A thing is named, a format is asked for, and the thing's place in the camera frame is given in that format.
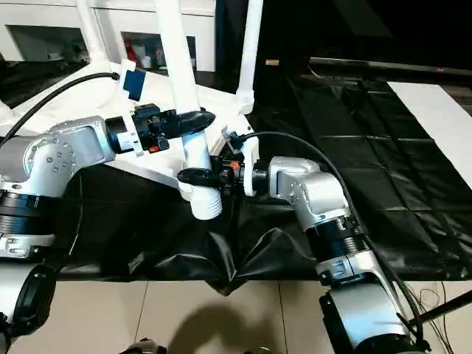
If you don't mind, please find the black left wrist camera cable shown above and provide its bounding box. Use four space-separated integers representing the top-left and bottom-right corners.
0 71 122 149

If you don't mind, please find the white plastic table top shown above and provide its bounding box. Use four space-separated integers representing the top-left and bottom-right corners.
0 60 256 203

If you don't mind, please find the black glossy mat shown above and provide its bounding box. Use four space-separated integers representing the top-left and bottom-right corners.
0 58 472 298

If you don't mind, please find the white glass-door cabinet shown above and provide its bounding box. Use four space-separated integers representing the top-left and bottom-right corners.
0 0 217 74

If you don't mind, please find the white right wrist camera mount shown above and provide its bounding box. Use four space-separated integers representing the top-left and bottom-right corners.
219 125 260 197

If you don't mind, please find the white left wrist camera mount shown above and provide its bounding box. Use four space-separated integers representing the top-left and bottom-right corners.
117 57 148 159

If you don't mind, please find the black metal stand bar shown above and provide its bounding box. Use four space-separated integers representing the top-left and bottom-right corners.
419 294 472 322

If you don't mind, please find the flat white board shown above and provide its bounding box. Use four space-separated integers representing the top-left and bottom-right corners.
386 80 472 186

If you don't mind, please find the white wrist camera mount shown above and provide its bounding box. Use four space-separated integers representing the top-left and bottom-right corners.
219 125 260 197
117 57 148 159

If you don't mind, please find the long black metal rail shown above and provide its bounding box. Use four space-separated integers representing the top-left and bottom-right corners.
308 56 472 77

